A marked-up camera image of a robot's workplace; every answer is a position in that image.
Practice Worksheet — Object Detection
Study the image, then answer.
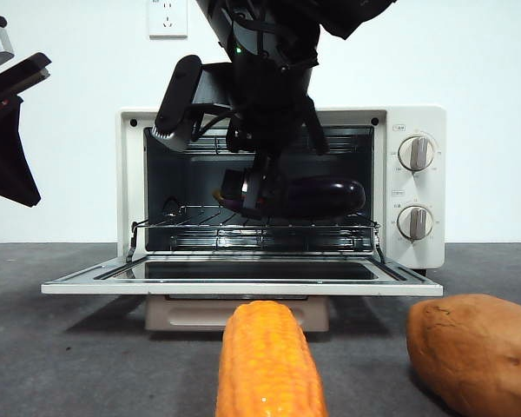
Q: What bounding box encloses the oven timer knob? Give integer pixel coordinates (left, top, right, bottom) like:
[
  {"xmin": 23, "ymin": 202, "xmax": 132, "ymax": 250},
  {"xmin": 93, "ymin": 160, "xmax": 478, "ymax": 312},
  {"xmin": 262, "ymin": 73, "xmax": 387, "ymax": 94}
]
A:
[{"xmin": 397, "ymin": 205, "xmax": 435, "ymax": 242}]

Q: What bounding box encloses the white Toshiba toaster oven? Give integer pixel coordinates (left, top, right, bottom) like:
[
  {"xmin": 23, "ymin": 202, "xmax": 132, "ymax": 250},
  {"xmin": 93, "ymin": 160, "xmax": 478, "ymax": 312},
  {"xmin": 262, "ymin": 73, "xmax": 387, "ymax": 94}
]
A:
[{"xmin": 115, "ymin": 106, "xmax": 447, "ymax": 275}]

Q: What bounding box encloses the brown sweet potato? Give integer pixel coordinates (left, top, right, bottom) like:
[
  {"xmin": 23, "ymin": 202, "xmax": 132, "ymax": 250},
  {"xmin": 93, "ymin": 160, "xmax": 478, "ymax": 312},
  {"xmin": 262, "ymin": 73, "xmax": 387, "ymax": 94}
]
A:
[{"xmin": 406, "ymin": 294, "xmax": 521, "ymax": 417}]

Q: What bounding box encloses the purple eggplant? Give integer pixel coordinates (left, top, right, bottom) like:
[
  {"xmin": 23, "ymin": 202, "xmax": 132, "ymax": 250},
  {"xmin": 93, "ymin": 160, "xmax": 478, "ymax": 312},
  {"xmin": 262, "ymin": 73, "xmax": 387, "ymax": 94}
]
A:
[{"xmin": 212, "ymin": 175, "xmax": 366, "ymax": 218}]

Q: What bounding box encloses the white wall power socket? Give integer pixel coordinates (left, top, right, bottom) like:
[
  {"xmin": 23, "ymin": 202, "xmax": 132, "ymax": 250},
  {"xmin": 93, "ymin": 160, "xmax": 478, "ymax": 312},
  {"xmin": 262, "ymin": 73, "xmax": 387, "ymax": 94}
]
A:
[{"xmin": 148, "ymin": 0, "xmax": 188, "ymax": 39}]

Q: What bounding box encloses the oven door with beige handle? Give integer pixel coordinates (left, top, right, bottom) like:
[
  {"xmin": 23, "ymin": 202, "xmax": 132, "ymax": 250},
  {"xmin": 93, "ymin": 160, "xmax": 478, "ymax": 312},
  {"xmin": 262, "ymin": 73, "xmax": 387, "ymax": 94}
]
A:
[{"xmin": 41, "ymin": 254, "xmax": 444, "ymax": 334}]

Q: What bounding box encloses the oven temperature knob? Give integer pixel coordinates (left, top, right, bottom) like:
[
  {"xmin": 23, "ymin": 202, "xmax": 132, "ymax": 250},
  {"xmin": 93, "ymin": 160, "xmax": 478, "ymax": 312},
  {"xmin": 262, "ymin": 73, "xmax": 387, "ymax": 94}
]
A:
[{"xmin": 398, "ymin": 135, "xmax": 438, "ymax": 173}]

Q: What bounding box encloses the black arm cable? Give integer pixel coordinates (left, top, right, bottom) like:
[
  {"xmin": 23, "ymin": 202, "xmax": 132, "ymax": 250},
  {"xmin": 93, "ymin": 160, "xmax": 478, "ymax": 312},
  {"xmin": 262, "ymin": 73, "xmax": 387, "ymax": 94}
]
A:
[{"xmin": 189, "ymin": 111, "xmax": 240, "ymax": 142}]

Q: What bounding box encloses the metal wire oven rack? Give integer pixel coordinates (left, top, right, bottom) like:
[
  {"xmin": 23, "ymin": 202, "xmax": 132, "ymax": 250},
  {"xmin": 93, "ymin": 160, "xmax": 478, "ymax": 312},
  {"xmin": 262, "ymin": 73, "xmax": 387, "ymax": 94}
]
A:
[{"xmin": 129, "ymin": 206, "xmax": 381, "ymax": 261}]

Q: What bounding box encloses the orange corn cob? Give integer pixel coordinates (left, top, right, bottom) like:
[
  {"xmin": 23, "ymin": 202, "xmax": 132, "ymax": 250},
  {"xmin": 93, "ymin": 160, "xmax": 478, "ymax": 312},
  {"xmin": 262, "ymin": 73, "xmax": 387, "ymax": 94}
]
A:
[{"xmin": 214, "ymin": 300, "xmax": 329, "ymax": 417}]

